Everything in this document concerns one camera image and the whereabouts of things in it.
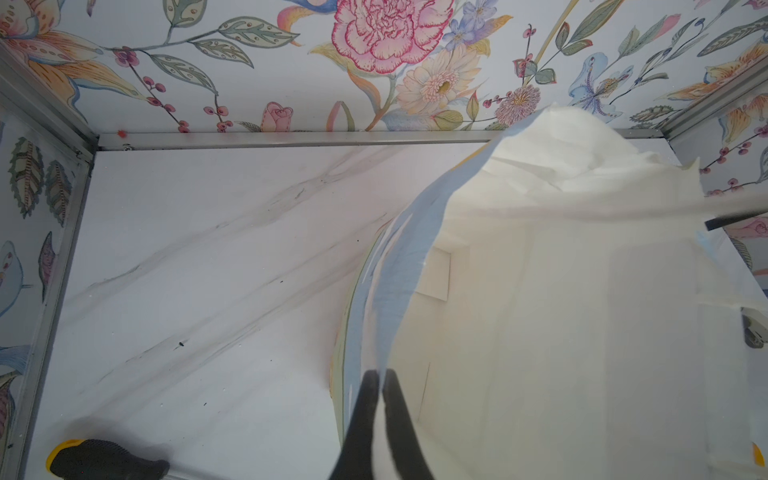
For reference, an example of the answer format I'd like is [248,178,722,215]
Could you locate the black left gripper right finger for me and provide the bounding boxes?
[382,369,434,480]

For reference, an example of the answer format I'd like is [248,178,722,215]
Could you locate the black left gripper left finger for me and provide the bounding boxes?
[329,370,379,480]

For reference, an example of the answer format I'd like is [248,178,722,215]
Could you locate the landscape print paper bag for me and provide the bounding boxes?
[331,107,767,479]

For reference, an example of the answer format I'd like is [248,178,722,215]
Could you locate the black handled screwdriver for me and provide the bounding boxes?
[46,439,170,480]

